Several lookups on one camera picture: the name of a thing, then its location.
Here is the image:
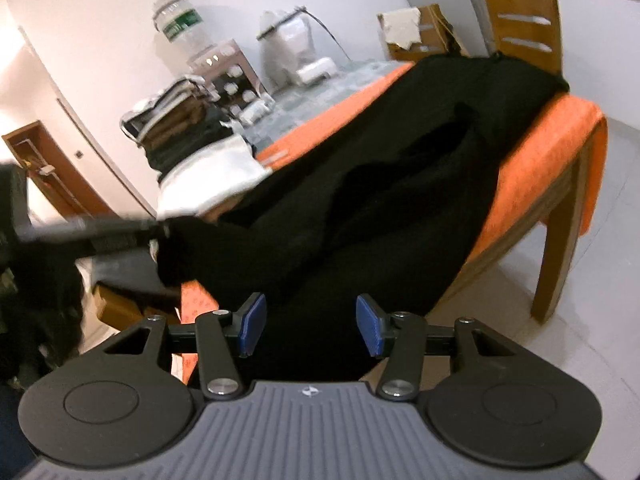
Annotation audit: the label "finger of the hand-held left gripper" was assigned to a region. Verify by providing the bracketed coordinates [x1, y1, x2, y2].
[17, 214, 173, 257]

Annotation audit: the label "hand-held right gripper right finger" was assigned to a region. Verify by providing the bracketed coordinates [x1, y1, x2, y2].
[355, 294, 518, 402]

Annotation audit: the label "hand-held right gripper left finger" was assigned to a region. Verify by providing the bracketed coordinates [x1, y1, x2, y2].
[102, 292, 267, 402]

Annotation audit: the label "black pants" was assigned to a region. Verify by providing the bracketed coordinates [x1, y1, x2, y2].
[157, 54, 571, 383]

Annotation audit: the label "stack of folded clothes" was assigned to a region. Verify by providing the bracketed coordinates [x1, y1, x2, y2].
[120, 75, 261, 183]

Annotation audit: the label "wooden door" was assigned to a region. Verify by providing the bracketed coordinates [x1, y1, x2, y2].
[1, 120, 112, 219]

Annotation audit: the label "small brown cardboard box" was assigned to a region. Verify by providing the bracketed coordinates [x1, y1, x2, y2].
[94, 282, 182, 332]

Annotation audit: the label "white folded garment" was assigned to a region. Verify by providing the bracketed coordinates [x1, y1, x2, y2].
[156, 135, 274, 222]

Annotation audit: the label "wooden table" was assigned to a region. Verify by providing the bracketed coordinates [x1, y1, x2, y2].
[435, 130, 598, 324]

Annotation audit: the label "large water bottle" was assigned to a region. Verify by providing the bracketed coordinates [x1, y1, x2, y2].
[151, 0, 222, 61]

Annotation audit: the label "grey patterned table cover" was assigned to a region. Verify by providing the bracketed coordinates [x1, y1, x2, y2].
[240, 59, 417, 147]

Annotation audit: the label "orange patterned mat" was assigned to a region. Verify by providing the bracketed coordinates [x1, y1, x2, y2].
[170, 62, 609, 386]

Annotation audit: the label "white power adapter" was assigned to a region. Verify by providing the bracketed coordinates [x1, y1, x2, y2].
[294, 57, 337, 87]

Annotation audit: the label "white plastic bag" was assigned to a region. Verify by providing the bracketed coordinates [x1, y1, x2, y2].
[256, 7, 317, 92]

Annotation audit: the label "white crumpled paper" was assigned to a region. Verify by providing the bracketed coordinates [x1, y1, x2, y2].
[377, 8, 422, 51]

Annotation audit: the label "wooden chair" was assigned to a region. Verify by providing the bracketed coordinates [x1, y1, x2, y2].
[483, 0, 564, 77]

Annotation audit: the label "black cable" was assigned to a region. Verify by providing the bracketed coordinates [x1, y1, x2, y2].
[295, 5, 352, 62]

